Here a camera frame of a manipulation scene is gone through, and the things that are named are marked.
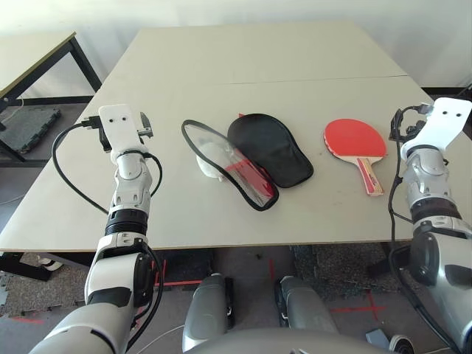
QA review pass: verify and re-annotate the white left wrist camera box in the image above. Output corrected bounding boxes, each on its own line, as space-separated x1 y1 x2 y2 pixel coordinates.
98 105 149 163

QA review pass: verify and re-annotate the white floor cable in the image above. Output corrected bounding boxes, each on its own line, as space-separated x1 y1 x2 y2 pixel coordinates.
138 324 185 354

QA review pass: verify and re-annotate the grey robot left leg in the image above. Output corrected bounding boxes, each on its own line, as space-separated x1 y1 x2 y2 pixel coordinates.
182 272 235 353

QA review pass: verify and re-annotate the dark speckled floor mat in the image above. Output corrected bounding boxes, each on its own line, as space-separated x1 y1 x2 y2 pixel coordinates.
291 243 392 292

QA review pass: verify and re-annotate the grey robot leg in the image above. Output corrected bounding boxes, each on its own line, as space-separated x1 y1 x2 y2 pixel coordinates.
274 275 339 333
182 272 235 353

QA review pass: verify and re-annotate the side table black frame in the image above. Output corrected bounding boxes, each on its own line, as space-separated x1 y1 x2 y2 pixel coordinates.
0 31 103 163

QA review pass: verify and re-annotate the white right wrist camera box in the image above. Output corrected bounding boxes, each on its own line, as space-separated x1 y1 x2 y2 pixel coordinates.
400 97 472 156

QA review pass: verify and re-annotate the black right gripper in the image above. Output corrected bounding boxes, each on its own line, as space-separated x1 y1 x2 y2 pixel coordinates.
404 118 426 139

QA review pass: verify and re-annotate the black foam floor mat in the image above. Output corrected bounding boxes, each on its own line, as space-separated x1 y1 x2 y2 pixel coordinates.
0 105 62 156

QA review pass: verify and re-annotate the white blue plush keychain toy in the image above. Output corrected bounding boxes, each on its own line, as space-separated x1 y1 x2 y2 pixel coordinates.
195 142 237 181

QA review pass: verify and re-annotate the red ping-pong paddle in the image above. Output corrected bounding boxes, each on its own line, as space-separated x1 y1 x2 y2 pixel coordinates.
323 117 388 196

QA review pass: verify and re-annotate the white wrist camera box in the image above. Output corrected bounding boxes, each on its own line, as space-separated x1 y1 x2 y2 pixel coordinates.
98 105 149 163
400 97 472 156

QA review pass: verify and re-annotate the grey robot right leg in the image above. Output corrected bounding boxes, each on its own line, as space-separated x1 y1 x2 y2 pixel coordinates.
274 275 339 333

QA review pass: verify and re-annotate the grey robot torso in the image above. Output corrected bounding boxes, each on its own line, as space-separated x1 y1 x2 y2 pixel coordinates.
184 326 392 354

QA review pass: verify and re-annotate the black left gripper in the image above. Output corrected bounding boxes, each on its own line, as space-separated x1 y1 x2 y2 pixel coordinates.
98 111 154 153

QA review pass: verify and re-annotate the black red paddle case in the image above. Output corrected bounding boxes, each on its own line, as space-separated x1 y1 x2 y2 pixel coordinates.
181 113 315 212

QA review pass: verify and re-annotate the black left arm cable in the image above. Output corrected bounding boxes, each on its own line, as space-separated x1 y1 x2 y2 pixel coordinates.
51 116 164 217

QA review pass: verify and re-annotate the grey floor pedal box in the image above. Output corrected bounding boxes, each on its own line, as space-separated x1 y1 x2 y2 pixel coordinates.
365 328 390 350

